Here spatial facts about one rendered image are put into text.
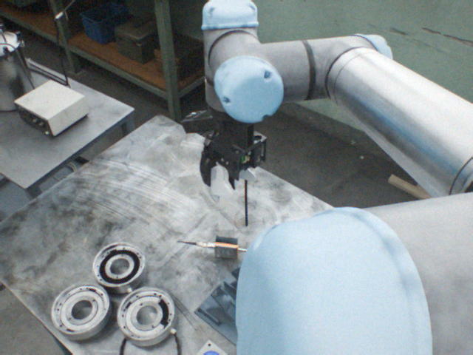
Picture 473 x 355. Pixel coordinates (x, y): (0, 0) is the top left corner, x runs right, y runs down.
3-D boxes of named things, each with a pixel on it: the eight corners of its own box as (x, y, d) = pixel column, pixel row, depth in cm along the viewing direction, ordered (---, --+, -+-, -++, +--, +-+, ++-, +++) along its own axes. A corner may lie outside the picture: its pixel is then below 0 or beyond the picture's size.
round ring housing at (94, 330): (98, 349, 77) (92, 340, 74) (46, 335, 79) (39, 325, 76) (122, 299, 84) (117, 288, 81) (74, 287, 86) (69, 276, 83)
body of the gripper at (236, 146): (236, 185, 70) (236, 124, 62) (200, 162, 75) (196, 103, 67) (266, 163, 74) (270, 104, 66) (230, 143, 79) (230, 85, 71)
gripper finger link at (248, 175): (251, 201, 81) (246, 168, 74) (228, 186, 84) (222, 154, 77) (261, 191, 82) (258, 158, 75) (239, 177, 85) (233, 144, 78)
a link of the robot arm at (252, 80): (318, 63, 47) (290, 24, 55) (218, 72, 46) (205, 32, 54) (310, 121, 53) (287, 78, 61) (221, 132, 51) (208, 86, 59)
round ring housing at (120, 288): (90, 265, 90) (85, 254, 87) (137, 245, 93) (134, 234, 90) (105, 305, 83) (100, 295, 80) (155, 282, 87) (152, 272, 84)
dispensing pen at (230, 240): (177, 230, 91) (255, 239, 89) (179, 241, 94) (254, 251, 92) (174, 238, 89) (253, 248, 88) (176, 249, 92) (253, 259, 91)
